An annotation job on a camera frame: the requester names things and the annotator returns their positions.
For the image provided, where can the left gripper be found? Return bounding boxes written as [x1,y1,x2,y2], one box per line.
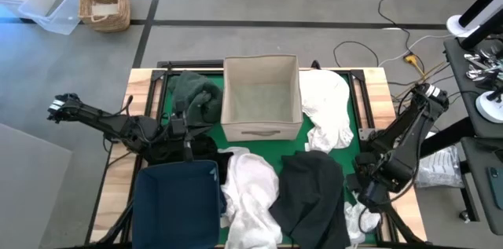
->
[167,112,204,163]

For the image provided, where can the black garment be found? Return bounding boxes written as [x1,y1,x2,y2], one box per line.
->
[143,133,235,185]

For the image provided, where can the small white garment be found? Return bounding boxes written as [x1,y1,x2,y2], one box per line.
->
[343,192,383,246]

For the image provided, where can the dark green garment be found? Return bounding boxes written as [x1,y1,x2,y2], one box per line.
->
[167,70,225,126]

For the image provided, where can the dark grey trousers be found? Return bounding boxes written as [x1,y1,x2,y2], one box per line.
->
[268,149,353,249]

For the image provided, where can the navy fabric storage box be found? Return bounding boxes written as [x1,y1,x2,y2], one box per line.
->
[131,159,227,249]

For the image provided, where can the clear plastic bag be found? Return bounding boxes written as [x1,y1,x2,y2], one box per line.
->
[414,145,465,189]

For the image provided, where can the green table mat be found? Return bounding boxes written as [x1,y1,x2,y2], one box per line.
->
[163,71,373,246]

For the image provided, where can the beige fabric storage box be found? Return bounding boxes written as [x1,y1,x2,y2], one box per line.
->
[219,53,304,143]

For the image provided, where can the black diagonal beam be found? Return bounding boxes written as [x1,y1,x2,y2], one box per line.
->
[418,117,479,159]

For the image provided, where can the black table leg with caster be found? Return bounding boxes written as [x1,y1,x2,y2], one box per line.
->
[458,160,481,222]

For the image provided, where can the dark grey side table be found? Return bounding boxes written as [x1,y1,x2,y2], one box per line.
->
[443,36,503,140]
[459,137,503,236]

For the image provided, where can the teal phone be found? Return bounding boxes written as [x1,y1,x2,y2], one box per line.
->
[486,166,503,211]

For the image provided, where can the white round stand base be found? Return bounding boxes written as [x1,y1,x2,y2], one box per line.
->
[446,13,479,38]
[475,90,503,124]

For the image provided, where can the wicker basket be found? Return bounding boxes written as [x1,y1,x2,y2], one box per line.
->
[77,0,131,33]

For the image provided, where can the pile of metal tools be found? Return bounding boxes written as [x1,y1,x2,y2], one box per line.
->
[463,47,503,84]

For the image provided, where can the white card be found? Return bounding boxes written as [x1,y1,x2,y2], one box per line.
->
[90,3,119,16]

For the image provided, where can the clear plastic bin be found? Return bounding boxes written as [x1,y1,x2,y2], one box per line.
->
[17,0,82,36]

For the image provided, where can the white and black pole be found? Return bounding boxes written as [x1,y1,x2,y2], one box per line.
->
[457,0,503,29]

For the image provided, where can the black table frame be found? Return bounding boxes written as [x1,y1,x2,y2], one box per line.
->
[143,59,384,248]

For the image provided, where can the yellow floor cable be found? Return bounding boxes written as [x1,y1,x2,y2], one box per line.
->
[412,62,449,99]

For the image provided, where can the white floor cable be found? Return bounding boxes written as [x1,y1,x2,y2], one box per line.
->
[379,33,453,68]

